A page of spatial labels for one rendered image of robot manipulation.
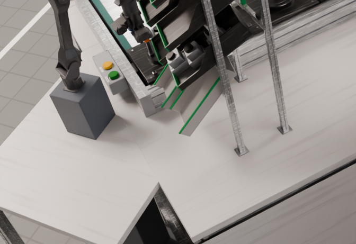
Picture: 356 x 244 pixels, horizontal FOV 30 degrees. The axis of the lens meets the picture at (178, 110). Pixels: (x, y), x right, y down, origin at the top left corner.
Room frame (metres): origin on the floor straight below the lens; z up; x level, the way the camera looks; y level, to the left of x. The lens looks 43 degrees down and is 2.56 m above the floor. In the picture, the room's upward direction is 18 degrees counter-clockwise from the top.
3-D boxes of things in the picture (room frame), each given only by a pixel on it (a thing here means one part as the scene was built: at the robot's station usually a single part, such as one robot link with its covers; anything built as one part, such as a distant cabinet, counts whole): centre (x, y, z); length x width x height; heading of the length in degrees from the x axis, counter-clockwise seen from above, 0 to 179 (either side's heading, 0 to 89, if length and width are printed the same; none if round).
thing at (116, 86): (2.07, 0.21, 0.93); 0.21 x 0.07 x 0.06; 12
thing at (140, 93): (2.27, 0.19, 0.91); 0.89 x 0.06 x 0.11; 12
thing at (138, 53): (2.03, -0.02, 0.96); 0.24 x 0.24 x 0.02; 12
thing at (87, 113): (1.89, 0.33, 0.96); 0.14 x 0.14 x 0.20; 48
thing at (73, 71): (1.90, 0.33, 1.15); 0.09 x 0.07 x 0.06; 24
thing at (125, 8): (2.01, 0.05, 1.25); 0.09 x 0.06 x 0.07; 114
